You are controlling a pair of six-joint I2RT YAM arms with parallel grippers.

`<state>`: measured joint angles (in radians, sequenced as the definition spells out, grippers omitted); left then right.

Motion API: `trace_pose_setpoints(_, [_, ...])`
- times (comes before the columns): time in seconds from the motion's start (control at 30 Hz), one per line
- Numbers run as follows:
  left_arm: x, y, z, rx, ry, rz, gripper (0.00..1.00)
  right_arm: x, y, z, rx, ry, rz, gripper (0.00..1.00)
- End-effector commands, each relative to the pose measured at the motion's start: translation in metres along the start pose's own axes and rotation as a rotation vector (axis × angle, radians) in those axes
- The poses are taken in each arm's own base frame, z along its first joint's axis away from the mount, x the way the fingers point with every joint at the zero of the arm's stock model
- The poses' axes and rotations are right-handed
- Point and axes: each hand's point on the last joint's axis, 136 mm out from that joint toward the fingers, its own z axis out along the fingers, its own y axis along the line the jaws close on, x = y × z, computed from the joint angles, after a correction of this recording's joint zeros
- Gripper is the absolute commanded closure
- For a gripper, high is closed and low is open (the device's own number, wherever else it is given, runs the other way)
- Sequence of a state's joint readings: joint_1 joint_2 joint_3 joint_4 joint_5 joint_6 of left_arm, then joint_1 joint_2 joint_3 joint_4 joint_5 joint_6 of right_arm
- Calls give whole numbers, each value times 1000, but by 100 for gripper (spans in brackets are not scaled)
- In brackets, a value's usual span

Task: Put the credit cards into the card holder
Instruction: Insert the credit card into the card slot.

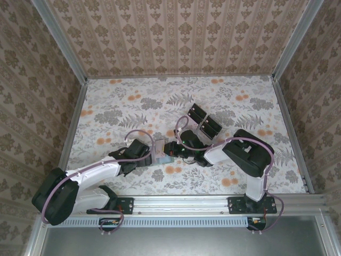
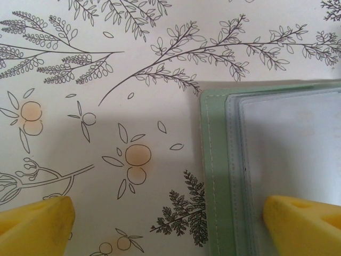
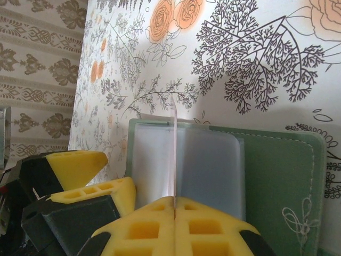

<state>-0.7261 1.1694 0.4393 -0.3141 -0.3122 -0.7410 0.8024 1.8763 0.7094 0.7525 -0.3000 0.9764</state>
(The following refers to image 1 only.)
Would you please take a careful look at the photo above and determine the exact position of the grey metal sheet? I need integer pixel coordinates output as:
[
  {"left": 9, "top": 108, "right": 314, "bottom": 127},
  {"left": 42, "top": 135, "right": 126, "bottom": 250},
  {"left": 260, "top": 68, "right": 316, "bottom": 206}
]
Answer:
[{"left": 39, "top": 215, "right": 324, "bottom": 256}]

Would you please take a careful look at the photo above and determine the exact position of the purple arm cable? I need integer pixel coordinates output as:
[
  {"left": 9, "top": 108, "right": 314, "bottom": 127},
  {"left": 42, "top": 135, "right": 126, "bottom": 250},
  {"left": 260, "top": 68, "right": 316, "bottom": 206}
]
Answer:
[
  {"left": 175, "top": 115, "right": 285, "bottom": 235},
  {"left": 41, "top": 129, "right": 155, "bottom": 237}
]

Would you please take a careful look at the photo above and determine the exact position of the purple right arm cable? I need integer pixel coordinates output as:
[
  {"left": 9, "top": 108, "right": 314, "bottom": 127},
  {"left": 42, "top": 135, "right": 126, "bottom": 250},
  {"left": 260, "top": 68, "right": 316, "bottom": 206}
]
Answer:
[{"left": 175, "top": 115, "right": 285, "bottom": 235}]

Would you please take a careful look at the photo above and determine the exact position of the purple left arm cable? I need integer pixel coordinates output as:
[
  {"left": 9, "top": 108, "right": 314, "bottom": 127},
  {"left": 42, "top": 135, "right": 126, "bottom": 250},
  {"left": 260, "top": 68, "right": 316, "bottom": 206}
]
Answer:
[{"left": 41, "top": 129, "right": 155, "bottom": 237}]

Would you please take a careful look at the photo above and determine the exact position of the aluminium table edge rail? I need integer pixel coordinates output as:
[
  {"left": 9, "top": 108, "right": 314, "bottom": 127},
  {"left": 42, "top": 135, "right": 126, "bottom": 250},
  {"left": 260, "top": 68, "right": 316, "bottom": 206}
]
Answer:
[
  {"left": 272, "top": 77, "right": 315, "bottom": 194},
  {"left": 59, "top": 79, "right": 88, "bottom": 170}
]

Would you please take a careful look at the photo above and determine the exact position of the pink credit card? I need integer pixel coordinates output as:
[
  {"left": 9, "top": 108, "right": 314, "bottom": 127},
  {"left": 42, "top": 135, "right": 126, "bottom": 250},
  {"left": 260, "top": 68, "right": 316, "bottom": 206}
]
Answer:
[{"left": 154, "top": 138, "right": 167, "bottom": 158}]

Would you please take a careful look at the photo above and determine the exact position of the clear acrylic card stand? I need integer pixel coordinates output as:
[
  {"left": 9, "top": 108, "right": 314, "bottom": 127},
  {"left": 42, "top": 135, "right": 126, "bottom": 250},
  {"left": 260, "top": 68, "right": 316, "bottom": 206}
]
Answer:
[{"left": 187, "top": 102, "right": 224, "bottom": 141}]

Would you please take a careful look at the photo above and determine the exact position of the small black connector board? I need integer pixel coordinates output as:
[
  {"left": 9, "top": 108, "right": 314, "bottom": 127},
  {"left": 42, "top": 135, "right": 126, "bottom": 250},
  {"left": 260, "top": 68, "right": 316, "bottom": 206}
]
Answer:
[
  {"left": 247, "top": 216, "right": 267, "bottom": 227},
  {"left": 100, "top": 217, "right": 120, "bottom": 227}
]

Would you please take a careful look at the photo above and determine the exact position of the slotted grey cable duct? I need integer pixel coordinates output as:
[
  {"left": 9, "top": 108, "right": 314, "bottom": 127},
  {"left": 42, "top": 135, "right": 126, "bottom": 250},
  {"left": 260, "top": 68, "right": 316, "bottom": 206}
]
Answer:
[{"left": 63, "top": 217, "right": 251, "bottom": 228}]

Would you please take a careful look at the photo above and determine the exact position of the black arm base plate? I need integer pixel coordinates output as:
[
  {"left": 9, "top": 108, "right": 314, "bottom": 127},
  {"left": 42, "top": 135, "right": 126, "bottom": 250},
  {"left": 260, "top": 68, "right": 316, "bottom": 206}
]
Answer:
[
  {"left": 228, "top": 196, "right": 278, "bottom": 215},
  {"left": 86, "top": 196, "right": 135, "bottom": 215}
]

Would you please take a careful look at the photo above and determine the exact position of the aluminium frame bar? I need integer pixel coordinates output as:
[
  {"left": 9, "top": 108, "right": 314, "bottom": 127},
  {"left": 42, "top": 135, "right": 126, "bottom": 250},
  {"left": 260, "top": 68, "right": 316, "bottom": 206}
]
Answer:
[
  {"left": 315, "top": 207, "right": 341, "bottom": 256},
  {"left": 24, "top": 223, "right": 47, "bottom": 256}
]

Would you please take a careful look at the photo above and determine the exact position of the long aluminium mounting rail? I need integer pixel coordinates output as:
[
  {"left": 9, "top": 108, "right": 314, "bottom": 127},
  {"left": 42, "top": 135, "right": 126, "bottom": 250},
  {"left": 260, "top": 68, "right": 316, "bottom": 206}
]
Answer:
[{"left": 77, "top": 195, "right": 328, "bottom": 216}]

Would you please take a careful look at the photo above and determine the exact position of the aluminium frame post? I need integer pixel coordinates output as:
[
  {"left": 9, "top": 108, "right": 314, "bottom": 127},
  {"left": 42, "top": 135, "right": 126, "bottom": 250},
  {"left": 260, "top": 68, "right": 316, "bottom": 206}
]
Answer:
[
  {"left": 271, "top": 0, "right": 320, "bottom": 81},
  {"left": 29, "top": 0, "right": 89, "bottom": 84}
]

